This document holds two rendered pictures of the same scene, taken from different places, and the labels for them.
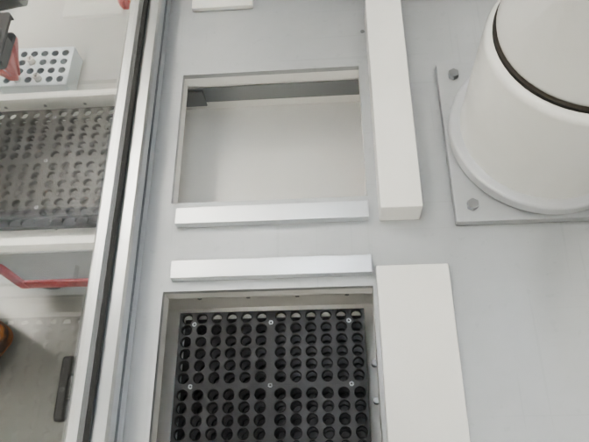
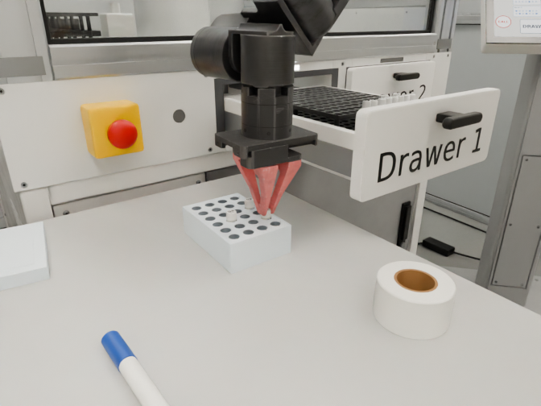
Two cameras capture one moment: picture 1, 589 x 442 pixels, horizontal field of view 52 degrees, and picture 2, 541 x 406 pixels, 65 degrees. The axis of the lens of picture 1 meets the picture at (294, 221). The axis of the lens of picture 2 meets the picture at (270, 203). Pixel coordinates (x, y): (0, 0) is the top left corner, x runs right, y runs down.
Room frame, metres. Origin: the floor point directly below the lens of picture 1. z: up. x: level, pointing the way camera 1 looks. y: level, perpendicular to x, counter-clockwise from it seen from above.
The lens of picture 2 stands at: (1.08, 0.77, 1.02)
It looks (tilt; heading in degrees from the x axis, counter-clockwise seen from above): 23 degrees down; 225
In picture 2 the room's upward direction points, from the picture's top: straight up
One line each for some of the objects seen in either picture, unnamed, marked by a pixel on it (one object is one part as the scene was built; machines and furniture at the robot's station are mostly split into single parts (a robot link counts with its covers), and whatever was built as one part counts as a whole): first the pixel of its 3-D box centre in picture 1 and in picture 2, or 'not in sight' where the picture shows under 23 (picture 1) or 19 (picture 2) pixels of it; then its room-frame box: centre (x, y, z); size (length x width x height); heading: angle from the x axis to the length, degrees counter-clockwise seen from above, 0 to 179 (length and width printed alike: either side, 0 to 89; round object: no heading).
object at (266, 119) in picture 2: not in sight; (266, 117); (0.75, 0.43, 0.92); 0.10 x 0.07 x 0.07; 169
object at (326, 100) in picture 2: not in sight; (328, 117); (0.50, 0.33, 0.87); 0.22 x 0.18 x 0.06; 81
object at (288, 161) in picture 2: not in sight; (260, 178); (0.76, 0.43, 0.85); 0.07 x 0.07 x 0.09; 79
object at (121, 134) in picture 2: not in sight; (121, 133); (0.82, 0.21, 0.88); 0.04 x 0.03 x 0.04; 171
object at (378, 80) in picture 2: not in sight; (392, 89); (0.17, 0.26, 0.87); 0.29 x 0.02 x 0.11; 171
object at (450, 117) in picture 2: not in sight; (454, 118); (0.54, 0.55, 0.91); 0.07 x 0.04 x 0.01; 171
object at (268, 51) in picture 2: not in sight; (263, 58); (0.75, 0.43, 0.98); 0.07 x 0.06 x 0.07; 91
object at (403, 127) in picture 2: not in sight; (431, 138); (0.53, 0.53, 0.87); 0.29 x 0.02 x 0.11; 171
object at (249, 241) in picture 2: not in sight; (234, 229); (0.78, 0.40, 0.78); 0.12 x 0.08 x 0.04; 80
